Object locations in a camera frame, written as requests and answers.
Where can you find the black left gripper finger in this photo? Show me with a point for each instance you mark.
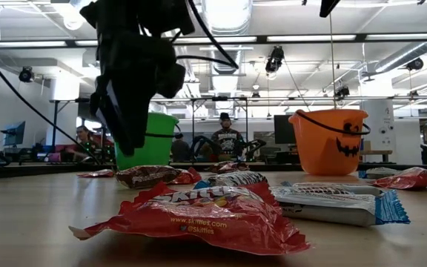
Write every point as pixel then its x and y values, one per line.
pixel 143 118
pixel 119 118

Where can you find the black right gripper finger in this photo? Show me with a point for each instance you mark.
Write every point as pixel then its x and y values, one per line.
pixel 327 5

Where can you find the red Skittles candy bag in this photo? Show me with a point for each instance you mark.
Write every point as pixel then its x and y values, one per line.
pixel 413 180
pixel 188 177
pixel 96 173
pixel 206 222

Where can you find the green plastic bucket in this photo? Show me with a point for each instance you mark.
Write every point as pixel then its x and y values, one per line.
pixel 161 148

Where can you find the person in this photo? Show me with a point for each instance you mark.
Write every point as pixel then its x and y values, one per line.
pixel 180 150
pixel 83 141
pixel 227 139

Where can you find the blue-lit computer monitor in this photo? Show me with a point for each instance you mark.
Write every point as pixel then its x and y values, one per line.
pixel 15 133

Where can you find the black computer monitor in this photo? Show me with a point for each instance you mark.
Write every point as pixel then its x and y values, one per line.
pixel 283 130

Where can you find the orange jack-o'-lantern bucket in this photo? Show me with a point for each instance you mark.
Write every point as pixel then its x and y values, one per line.
pixel 321 148

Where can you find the wooden bench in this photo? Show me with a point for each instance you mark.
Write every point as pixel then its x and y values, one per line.
pixel 376 152

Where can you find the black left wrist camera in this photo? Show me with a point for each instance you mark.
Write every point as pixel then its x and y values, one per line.
pixel 171 79

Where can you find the black ceiling camera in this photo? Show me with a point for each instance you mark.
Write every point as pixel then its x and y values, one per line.
pixel 26 74
pixel 342 92
pixel 274 59
pixel 415 64

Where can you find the silver ceiling air duct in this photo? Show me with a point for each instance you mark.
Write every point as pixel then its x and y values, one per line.
pixel 228 22

